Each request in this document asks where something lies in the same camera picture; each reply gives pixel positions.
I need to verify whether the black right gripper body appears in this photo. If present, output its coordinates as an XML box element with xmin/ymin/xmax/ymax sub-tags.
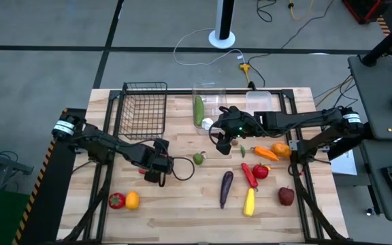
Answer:
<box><xmin>214</xmin><ymin>108</ymin><xmax>262</xmax><ymax>139</ymax></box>

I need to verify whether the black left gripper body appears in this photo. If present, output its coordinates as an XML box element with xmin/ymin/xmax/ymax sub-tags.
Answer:
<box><xmin>137</xmin><ymin>138</ymin><xmax>175</xmax><ymax>175</ymax></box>

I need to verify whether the green cucumber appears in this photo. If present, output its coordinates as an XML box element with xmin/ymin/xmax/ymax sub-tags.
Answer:
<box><xmin>193</xmin><ymin>95</ymin><xmax>206</xmax><ymax>127</ymax></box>

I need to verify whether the green lime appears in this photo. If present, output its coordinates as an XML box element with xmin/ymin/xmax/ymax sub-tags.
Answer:
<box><xmin>192</xmin><ymin>151</ymin><xmax>206</xmax><ymax>166</ymax></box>

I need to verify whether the orange citrus fruit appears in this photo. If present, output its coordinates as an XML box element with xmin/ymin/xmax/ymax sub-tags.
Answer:
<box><xmin>125</xmin><ymin>191</ymin><xmax>141</xmax><ymax>211</ymax></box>

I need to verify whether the orange carrot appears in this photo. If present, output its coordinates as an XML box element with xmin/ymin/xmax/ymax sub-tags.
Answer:
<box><xmin>250</xmin><ymin>146</ymin><xmax>280</xmax><ymax>162</ymax></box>

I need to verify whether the long red pepper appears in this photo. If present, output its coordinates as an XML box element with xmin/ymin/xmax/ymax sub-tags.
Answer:
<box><xmin>240</xmin><ymin>163</ymin><xmax>259</xmax><ymax>190</ymax></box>

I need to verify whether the red bell pepper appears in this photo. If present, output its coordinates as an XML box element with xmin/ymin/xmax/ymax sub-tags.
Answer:
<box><xmin>108</xmin><ymin>192</ymin><xmax>127</xmax><ymax>210</ymax></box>

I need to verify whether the purple eggplant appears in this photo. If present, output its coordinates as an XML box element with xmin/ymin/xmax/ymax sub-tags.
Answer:
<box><xmin>219</xmin><ymin>170</ymin><xmax>234</xmax><ymax>210</ymax></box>

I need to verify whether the red tomato green stem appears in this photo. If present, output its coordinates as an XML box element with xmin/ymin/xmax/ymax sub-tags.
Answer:
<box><xmin>252</xmin><ymin>163</ymin><xmax>270</xmax><ymax>180</ymax></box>

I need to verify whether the yellow corn cob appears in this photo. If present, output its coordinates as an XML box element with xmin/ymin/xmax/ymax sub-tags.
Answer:
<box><xmin>242</xmin><ymin>187</ymin><xmax>257</xmax><ymax>218</ymax></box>

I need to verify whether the dark red apple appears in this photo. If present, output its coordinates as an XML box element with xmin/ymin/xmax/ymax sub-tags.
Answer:
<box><xmin>278</xmin><ymin>186</ymin><xmax>295</xmax><ymax>207</ymax></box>

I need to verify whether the clear plastic tall bin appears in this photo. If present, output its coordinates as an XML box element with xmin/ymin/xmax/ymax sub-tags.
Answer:
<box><xmin>191</xmin><ymin>80</ymin><xmax>231</xmax><ymax>136</ymax></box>

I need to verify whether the translucent low plastic container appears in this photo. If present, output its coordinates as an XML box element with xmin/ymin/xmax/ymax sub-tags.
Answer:
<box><xmin>245</xmin><ymin>91</ymin><xmax>274</xmax><ymax>129</ymax></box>

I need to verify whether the yellow power plug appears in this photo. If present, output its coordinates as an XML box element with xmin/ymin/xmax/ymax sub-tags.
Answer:
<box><xmin>239</xmin><ymin>62</ymin><xmax>252</xmax><ymax>83</ymax></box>

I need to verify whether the black white pole stand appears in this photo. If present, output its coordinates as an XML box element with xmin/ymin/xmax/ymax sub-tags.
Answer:
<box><xmin>208</xmin><ymin>0</ymin><xmax>237</xmax><ymax>50</ymax></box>

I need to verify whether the black hazard-striped platform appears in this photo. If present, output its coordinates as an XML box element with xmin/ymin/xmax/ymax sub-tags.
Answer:
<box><xmin>11</xmin><ymin>108</ymin><xmax>88</xmax><ymax>245</ymax></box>

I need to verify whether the white paper sheet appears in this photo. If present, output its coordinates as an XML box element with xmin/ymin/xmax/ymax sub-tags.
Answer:
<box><xmin>330</xmin><ymin>149</ymin><xmax>358</xmax><ymax>176</ymax></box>

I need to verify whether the grey desk top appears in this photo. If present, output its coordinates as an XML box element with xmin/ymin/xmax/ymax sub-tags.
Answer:
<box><xmin>347</xmin><ymin>54</ymin><xmax>392</xmax><ymax>141</ymax></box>

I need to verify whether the grey metal stand leg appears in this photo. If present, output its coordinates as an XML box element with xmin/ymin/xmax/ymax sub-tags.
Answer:
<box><xmin>0</xmin><ymin>135</ymin><xmax>35</xmax><ymax>176</ymax></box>

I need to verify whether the grey keyboard desk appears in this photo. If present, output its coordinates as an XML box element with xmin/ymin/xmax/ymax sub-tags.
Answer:
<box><xmin>359</xmin><ymin>139</ymin><xmax>392</xmax><ymax>222</ymax></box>

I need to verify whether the black aluminium table frame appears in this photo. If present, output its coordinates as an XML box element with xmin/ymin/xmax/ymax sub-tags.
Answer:
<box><xmin>56</xmin><ymin>87</ymin><xmax>350</xmax><ymax>244</ymax></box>

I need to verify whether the white floor cable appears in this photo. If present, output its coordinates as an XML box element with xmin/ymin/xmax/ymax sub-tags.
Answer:
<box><xmin>172</xmin><ymin>27</ymin><xmax>246</xmax><ymax>67</ymax></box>

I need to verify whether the black wire basket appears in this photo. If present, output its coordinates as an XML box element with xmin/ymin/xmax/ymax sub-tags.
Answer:
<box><xmin>119</xmin><ymin>81</ymin><xmax>168</xmax><ymax>141</ymax></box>

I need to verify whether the long black floor cable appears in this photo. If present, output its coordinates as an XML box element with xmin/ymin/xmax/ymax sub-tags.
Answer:
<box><xmin>246</xmin><ymin>0</ymin><xmax>336</xmax><ymax>65</ymax></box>

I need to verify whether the yellow floor cable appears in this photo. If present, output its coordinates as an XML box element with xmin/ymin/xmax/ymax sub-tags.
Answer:
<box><xmin>287</xmin><ymin>0</ymin><xmax>316</xmax><ymax>20</ymax></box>

